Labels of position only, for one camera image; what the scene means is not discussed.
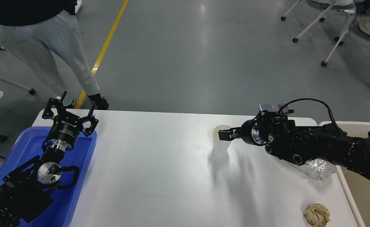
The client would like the silver floor plate left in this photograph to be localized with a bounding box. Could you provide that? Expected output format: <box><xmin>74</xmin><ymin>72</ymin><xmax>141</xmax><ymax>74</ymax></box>
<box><xmin>259</xmin><ymin>104</ymin><xmax>277</xmax><ymax>112</ymax></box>

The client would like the silver floor plate right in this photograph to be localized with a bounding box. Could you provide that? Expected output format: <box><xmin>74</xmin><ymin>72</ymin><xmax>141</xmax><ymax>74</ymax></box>
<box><xmin>276</xmin><ymin>103</ymin><xmax>294</xmax><ymax>115</ymax></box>

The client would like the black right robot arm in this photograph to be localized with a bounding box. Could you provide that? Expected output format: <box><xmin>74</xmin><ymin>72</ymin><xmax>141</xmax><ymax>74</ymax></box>
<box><xmin>218</xmin><ymin>101</ymin><xmax>370</xmax><ymax>180</ymax></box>

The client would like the blue plastic tray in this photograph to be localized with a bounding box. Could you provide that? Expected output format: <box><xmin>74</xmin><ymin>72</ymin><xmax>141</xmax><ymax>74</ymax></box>
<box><xmin>0</xmin><ymin>126</ymin><xmax>97</xmax><ymax>227</ymax></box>

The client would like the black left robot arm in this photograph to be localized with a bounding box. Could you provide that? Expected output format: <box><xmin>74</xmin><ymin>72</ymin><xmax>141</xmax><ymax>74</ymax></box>
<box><xmin>0</xmin><ymin>91</ymin><xmax>99</xmax><ymax>227</ymax></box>

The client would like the person in grey trousers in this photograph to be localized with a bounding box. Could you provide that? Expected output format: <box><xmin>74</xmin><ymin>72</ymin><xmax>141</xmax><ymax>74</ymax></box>
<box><xmin>0</xmin><ymin>0</ymin><xmax>110</xmax><ymax>110</ymax></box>

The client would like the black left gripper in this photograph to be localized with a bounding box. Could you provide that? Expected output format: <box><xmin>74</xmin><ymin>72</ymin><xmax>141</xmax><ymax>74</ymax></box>
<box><xmin>42</xmin><ymin>91</ymin><xmax>99</xmax><ymax>151</ymax></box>

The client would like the white rolling chair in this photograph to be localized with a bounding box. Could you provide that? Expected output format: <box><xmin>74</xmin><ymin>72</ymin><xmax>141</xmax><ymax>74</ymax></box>
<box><xmin>281</xmin><ymin>0</ymin><xmax>370</xmax><ymax>88</ymax></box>

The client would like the crumpled brown paper ball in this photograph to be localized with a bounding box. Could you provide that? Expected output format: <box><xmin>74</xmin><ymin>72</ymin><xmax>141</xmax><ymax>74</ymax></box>
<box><xmin>303</xmin><ymin>204</ymin><xmax>331</xmax><ymax>227</ymax></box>

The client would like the white paper cup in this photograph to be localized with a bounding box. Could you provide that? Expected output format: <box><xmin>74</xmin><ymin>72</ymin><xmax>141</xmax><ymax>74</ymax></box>
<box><xmin>212</xmin><ymin>125</ymin><xmax>231</xmax><ymax>154</ymax></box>

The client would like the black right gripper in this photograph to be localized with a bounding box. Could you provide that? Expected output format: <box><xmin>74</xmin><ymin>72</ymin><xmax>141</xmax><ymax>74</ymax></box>
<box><xmin>218</xmin><ymin>120</ymin><xmax>267</xmax><ymax>146</ymax></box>

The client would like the beige plastic bin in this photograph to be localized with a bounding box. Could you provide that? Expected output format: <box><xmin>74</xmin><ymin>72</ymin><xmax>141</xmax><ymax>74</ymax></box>
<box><xmin>337</xmin><ymin>121</ymin><xmax>370</xmax><ymax>227</ymax></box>

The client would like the crumpled aluminium foil container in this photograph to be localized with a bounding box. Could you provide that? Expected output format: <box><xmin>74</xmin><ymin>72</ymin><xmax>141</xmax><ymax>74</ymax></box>
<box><xmin>294</xmin><ymin>159</ymin><xmax>336</xmax><ymax>181</ymax></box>

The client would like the silver floor plate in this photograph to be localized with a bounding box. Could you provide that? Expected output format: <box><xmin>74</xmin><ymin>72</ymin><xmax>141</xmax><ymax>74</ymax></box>
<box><xmin>259</xmin><ymin>104</ymin><xmax>277</xmax><ymax>112</ymax></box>
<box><xmin>276</xmin><ymin>103</ymin><xmax>294</xmax><ymax>115</ymax></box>

